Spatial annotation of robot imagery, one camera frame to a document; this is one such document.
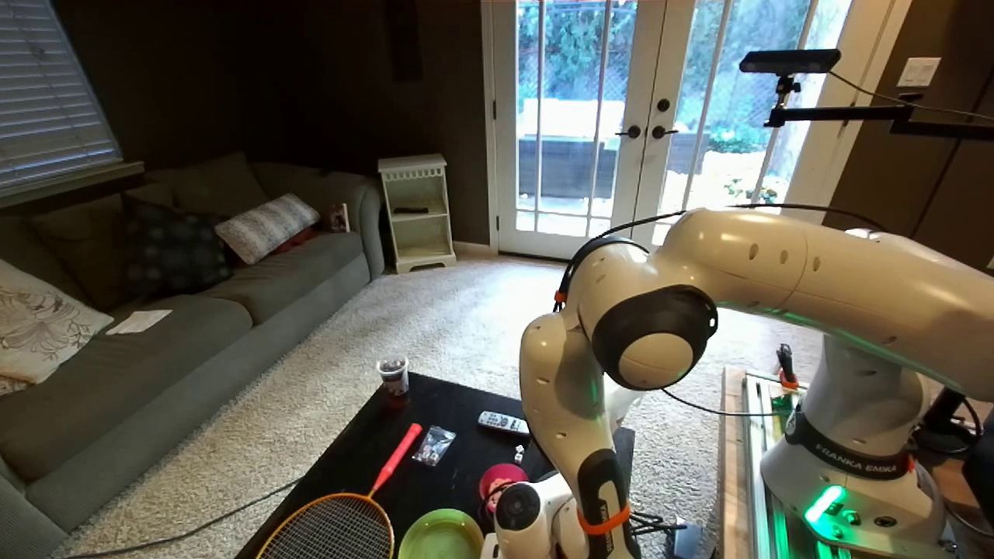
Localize pink round toy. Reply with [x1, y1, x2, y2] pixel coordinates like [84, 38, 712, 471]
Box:
[478, 463, 530, 513]

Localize white small shelf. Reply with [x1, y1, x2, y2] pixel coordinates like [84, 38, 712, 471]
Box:
[377, 153, 458, 275]

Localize clear plastic cup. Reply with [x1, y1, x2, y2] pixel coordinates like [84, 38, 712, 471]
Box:
[377, 356, 411, 398]

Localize grey remote control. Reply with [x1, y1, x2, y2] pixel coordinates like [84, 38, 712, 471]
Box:
[476, 410, 531, 436]

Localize small clear plastic bag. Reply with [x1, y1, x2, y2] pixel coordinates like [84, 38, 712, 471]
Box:
[412, 425, 457, 467]

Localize white glass double door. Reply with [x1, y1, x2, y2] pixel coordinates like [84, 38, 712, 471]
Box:
[481, 0, 855, 262]

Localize white patterned pillow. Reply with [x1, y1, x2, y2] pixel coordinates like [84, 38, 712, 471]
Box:
[214, 193, 321, 266]

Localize green plate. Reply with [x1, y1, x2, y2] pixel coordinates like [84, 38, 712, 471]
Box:
[398, 508, 485, 559]

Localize orange badminton racket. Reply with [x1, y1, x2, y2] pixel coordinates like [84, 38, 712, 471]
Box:
[255, 422, 424, 559]

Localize black orange clamp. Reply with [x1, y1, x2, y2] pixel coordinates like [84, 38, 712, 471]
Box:
[776, 343, 801, 391]

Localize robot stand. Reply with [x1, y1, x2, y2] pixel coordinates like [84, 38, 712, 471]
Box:
[718, 366, 994, 559]

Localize black power adapter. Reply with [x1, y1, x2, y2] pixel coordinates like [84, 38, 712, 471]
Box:
[631, 511, 704, 559]

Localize dark patterned cushion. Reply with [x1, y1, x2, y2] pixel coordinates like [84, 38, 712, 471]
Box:
[123, 197, 233, 297]

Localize grey sofa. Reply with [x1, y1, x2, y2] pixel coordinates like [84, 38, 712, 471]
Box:
[0, 151, 386, 559]

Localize white paper sheet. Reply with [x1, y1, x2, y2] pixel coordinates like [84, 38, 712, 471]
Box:
[106, 309, 173, 336]

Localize cream floral pillow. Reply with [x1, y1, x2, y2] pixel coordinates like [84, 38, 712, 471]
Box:
[0, 259, 114, 387]

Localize window blinds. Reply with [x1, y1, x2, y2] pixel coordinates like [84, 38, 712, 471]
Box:
[0, 0, 123, 196]

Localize camera on mount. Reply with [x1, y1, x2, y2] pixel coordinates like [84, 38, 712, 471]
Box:
[738, 48, 994, 142]

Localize black cable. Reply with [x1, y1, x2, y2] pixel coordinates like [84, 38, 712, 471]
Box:
[61, 477, 305, 559]

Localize wall switch plate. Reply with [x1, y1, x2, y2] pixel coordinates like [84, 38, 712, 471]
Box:
[897, 57, 942, 89]

